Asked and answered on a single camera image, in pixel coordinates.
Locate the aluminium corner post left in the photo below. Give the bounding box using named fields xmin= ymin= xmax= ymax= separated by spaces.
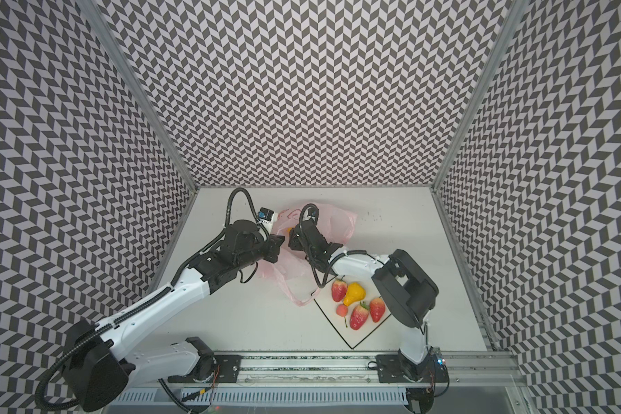
xmin=76 ymin=0 xmax=198 ymax=191

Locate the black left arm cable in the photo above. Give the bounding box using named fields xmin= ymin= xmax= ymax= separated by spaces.
xmin=169 ymin=187 xmax=270 ymax=289

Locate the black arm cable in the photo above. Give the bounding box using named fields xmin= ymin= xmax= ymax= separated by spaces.
xmin=296 ymin=203 xmax=384 ymax=290
xmin=169 ymin=187 xmax=270 ymax=289

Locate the pink plastic bag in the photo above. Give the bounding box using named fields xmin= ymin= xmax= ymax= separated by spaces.
xmin=257 ymin=203 xmax=357 ymax=306

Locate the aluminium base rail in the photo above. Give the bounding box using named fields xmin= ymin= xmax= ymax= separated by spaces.
xmin=216 ymin=351 xmax=526 ymax=389

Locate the aluminium corner post right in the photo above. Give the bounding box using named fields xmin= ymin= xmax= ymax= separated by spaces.
xmin=431 ymin=0 xmax=530 ymax=194

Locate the aluminium corner post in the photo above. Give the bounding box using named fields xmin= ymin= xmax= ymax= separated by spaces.
xmin=431 ymin=0 xmax=530 ymax=194
xmin=76 ymin=0 xmax=198 ymax=191

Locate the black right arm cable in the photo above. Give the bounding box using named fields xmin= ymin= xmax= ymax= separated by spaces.
xmin=296 ymin=203 xmax=384 ymax=290

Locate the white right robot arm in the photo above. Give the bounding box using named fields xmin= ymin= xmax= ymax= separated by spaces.
xmin=289 ymin=218 xmax=443 ymax=382

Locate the red yellow fake strawberry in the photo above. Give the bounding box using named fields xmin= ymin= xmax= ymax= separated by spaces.
xmin=348 ymin=303 xmax=370 ymax=331

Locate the white square mat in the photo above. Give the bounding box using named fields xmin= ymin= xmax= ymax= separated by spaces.
xmin=314 ymin=276 xmax=392 ymax=349

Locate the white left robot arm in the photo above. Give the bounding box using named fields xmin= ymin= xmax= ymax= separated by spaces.
xmin=34 ymin=220 xmax=285 ymax=412

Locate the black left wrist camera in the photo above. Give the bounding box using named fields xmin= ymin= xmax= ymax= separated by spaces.
xmin=258 ymin=207 xmax=278 ymax=234

